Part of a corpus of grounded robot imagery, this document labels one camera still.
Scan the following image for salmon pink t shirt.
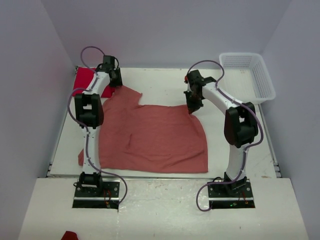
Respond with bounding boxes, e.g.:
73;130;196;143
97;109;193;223
77;86;209;174

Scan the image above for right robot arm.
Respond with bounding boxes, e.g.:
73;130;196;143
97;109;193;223
184;70;258;197

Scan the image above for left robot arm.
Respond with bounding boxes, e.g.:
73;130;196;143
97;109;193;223
74;55;122;198

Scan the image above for folded red t shirt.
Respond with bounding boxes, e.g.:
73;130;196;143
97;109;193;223
73;67;116;98

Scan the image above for white plastic basket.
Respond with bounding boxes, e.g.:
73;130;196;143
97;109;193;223
218;52;276;105

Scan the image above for red cloth at bottom edge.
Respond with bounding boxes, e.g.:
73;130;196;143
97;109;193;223
61;231;79;240

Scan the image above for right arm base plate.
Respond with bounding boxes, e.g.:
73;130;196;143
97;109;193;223
207;179;256;210

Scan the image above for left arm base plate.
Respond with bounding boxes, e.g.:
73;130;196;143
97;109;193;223
72;180;120;210

